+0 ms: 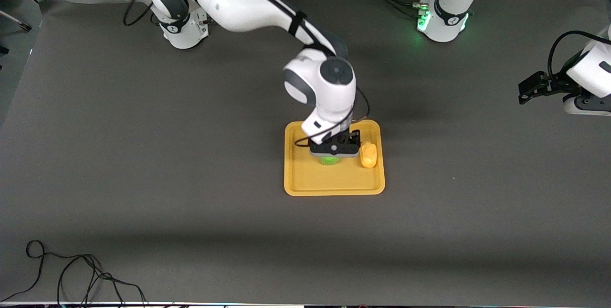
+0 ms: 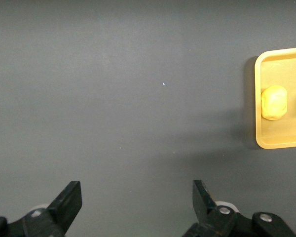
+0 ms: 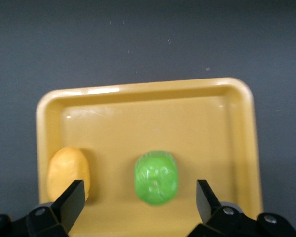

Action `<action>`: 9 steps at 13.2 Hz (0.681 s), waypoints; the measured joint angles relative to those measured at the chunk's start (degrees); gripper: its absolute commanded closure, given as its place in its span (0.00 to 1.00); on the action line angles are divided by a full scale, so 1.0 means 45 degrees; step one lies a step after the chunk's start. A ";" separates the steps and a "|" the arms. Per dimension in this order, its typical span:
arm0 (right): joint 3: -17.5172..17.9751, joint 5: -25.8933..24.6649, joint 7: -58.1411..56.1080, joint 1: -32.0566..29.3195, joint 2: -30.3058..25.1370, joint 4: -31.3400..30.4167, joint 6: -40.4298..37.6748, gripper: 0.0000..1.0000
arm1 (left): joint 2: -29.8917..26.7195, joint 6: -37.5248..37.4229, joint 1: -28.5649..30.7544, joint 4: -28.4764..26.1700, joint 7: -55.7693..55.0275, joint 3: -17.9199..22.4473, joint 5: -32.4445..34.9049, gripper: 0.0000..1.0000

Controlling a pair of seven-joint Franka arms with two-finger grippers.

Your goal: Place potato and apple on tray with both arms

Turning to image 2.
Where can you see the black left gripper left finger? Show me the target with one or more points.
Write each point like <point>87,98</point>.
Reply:
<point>61,212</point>

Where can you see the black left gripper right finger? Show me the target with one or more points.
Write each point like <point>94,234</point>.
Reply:
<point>207,209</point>

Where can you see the yellow potato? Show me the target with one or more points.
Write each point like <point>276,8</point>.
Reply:
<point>273,102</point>

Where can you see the yellow plastic tray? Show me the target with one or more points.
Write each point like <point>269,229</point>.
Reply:
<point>281,133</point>

